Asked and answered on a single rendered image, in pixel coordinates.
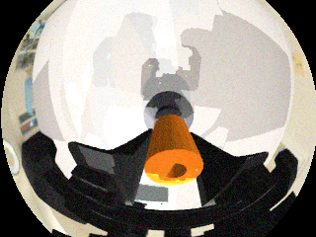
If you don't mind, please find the black stepped round pedestal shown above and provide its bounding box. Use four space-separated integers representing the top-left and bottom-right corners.
143 91 194 129

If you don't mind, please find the orange knob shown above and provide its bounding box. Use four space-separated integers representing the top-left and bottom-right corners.
143 115 204 186

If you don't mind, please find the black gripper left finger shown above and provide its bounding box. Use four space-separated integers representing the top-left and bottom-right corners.
68 127 153 206

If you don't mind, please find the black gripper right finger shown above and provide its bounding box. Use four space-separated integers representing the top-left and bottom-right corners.
190 131 269 206

